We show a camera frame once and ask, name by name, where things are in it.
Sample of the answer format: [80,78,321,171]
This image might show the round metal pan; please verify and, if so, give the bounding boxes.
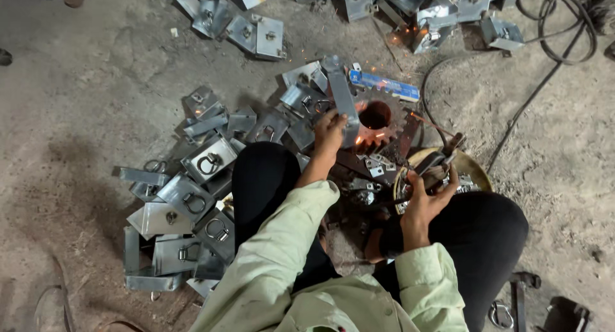
[392,146,494,215]

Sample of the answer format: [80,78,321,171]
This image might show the heap of small metal tabs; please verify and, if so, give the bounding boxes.
[348,152,399,206]

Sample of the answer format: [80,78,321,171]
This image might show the thin welding electrode rod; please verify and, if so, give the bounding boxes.
[410,111,453,137]

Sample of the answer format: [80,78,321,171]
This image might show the grey metal bracket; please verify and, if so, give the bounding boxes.
[320,54,361,149]

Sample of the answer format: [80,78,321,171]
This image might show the blue electrode carton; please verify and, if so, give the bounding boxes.
[348,69,421,103]

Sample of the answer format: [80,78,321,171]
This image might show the person's black trousers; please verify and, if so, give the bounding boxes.
[232,141,530,332]

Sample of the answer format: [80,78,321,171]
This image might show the rusty metal base plate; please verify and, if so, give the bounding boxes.
[331,112,424,191]

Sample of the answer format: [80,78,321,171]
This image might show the welding electrode holder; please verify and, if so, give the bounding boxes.
[412,132,467,189]

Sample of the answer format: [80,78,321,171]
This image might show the coiled black cable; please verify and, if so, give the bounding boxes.
[514,0,602,66]

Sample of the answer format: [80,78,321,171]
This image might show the steel shackle ring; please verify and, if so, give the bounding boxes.
[488,299,515,331]

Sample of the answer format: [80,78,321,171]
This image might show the rusty gear wheel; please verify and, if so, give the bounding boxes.
[352,86,415,153]

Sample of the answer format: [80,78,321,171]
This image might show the person's right hand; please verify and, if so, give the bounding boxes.
[400,167,460,228]

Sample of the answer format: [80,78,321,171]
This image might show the pile of ringed metal brackets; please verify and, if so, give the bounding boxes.
[112,60,333,305]

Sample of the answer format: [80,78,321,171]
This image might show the person's light green shirt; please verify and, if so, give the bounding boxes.
[189,180,470,332]

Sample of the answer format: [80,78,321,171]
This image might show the person's left hand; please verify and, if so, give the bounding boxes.
[314,109,349,153]

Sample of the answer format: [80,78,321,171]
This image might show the long black welding cable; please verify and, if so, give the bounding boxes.
[485,22,589,175]

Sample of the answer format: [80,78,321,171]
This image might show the black metal block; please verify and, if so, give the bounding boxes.
[542,296,593,332]

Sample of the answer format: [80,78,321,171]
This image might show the heap of welded metal brackets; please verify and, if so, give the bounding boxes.
[173,0,527,64]

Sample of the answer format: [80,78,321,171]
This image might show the curved black cable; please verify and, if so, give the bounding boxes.
[420,55,463,146]

